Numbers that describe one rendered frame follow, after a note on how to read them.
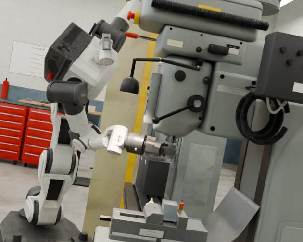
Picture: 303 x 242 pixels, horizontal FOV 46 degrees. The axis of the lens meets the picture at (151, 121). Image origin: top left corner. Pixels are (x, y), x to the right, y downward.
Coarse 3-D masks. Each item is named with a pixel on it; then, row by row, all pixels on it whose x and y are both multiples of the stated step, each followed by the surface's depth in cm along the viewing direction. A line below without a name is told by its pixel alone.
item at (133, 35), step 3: (126, 33) 155; (129, 33) 155; (132, 33) 155; (135, 33) 156; (126, 36) 156; (129, 36) 155; (132, 36) 155; (135, 36) 155; (138, 36) 156; (141, 36) 156; (144, 36) 156; (147, 39) 156; (150, 39) 156; (153, 39) 156; (156, 39) 156
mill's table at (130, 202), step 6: (126, 186) 200; (132, 186) 203; (126, 192) 188; (132, 192) 190; (138, 192) 192; (126, 198) 181; (132, 198) 178; (138, 198) 183; (144, 198) 182; (150, 198) 185; (156, 198) 186; (162, 198) 188; (168, 198) 191; (126, 204) 181; (132, 204) 169; (138, 204) 178; (144, 204) 172; (138, 210) 161
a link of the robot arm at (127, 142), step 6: (114, 132) 154; (120, 132) 153; (132, 132) 154; (114, 138) 153; (120, 138) 152; (126, 138) 152; (132, 138) 150; (108, 144) 154; (114, 144) 152; (120, 144) 151; (126, 144) 150; (132, 144) 150; (108, 150) 152; (114, 150) 151; (120, 150) 152; (126, 150) 152
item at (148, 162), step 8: (144, 160) 197; (152, 160) 189; (160, 160) 192; (144, 168) 195; (152, 168) 189; (160, 168) 190; (168, 168) 191; (144, 176) 192; (152, 176) 190; (160, 176) 191; (136, 184) 207; (144, 184) 189; (152, 184) 190; (160, 184) 191; (144, 192) 189; (152, 192) 190; (160, 192) 191
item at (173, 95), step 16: (208, 64) 141; (176, 80) 139; (192, 80) 140; (160, 96) 143; (176, 96) 140; (160, 112) 142; (192, 112) 141; (160, 128) 144; (176, 128) 143; (192, 128) 144
